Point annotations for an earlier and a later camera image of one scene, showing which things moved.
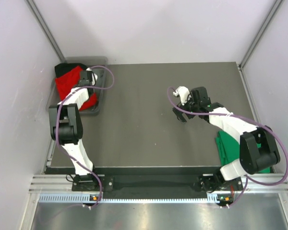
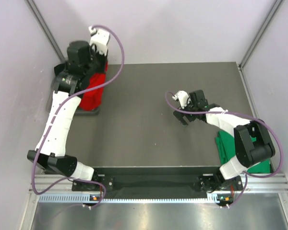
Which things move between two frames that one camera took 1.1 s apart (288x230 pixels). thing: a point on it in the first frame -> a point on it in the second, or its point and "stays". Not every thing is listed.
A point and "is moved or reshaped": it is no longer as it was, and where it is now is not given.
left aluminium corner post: (45, 29) stays
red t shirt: (64, 83) is moved or reshaped
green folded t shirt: (229, 149) stays
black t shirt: (61, 68) stays
